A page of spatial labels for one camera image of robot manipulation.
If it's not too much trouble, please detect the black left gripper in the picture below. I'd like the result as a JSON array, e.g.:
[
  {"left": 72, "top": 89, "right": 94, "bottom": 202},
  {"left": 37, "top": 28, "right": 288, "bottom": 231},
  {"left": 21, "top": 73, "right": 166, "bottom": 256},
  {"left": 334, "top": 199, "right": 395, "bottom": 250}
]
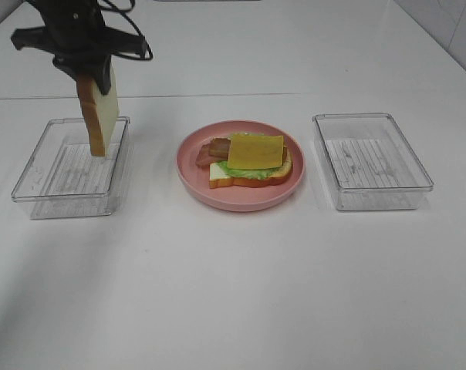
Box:
[{"left": 11, "top": 7, "right": 147, "bottom": 96}]

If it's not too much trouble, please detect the bread slice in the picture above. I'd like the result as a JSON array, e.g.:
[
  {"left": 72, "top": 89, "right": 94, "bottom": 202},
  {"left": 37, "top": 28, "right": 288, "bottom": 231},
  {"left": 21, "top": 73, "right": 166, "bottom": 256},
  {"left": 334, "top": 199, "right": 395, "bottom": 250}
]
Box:
[{"left": 76, "top": 65, "right": 120, "bottom": 156}]

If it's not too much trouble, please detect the tray bacon strip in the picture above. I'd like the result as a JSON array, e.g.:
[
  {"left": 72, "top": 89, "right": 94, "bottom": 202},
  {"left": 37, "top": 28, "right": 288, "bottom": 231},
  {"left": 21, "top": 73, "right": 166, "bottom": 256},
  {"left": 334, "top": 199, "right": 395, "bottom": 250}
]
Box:
[
  {"left": 195, "top": 144, "right": 218, "bottom": 168},
  {"left": 207, "top": 137, "right": 288, "bottom": 162}
]

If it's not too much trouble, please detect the bread slice sandwich base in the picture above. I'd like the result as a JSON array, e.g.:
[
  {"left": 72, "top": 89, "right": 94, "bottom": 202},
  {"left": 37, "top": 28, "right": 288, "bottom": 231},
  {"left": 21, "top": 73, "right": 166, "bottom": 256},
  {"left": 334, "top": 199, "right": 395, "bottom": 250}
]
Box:
[{"left": 209, "top": 150, "right": 292, "bottom": 189}]

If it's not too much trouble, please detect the yellow cheese slice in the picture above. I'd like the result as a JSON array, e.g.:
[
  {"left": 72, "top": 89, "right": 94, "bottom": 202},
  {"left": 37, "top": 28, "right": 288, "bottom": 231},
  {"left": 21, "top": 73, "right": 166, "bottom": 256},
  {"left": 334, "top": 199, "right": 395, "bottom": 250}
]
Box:
[{"left": 228, "top": 134, "right": 284, "bottom": 170}]

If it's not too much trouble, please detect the green lettuce leaf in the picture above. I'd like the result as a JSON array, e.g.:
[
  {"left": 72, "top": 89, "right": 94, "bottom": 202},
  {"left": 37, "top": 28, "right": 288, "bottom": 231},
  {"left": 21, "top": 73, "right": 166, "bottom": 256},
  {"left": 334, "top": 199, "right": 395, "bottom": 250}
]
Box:
[{"left": 210, "top": 133, "right": 285, "bottom": 180}]

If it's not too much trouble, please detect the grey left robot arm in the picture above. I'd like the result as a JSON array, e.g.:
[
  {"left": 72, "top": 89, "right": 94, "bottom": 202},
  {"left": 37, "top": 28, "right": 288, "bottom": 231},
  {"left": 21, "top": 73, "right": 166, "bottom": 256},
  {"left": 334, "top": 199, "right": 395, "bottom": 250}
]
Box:
[{"left": 11, "top": 0, "right": 154, "bottom": 95}]

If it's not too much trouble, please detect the clear left plastic tray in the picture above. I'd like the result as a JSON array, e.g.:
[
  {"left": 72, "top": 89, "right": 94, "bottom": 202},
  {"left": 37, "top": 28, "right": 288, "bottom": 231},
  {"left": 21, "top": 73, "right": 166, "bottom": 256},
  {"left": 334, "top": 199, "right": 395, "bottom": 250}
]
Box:
[{"left": 11, "top": 116, "right": 132, "bottom": 220}]

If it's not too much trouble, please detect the clear plastic tray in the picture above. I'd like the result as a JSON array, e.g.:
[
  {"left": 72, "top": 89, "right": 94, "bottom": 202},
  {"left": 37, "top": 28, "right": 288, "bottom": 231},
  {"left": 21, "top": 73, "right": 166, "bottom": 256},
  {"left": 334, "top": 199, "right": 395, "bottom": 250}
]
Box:
[
  {"left": 11, "top": 116, "right": 132, "bottom": 220},
  {"left": 312, "top": 113, "right": 434, "bottom": 212}
]

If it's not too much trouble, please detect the pink round plate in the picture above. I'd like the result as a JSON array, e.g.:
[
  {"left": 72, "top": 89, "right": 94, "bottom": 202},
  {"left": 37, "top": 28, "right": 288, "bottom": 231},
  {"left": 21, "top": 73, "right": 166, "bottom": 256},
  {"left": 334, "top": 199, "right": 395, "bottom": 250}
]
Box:
[{"left": 176, "top": 120, "right": 306, "bottom": 212}]

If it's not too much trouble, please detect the clear right plastic tray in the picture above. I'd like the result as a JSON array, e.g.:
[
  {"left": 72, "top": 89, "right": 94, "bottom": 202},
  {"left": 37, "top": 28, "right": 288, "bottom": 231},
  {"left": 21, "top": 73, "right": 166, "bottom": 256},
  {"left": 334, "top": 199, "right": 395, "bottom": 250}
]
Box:
[{"left": 312, "top": 113, "right": 434, "bottom": 212}]

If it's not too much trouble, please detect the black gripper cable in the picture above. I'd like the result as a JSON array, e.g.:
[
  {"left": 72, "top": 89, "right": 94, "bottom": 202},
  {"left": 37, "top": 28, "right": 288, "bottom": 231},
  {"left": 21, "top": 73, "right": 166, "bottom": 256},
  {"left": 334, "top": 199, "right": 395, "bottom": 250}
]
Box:
[{"left": 97, "top": 0, "right": 155, "bottom": 62}]

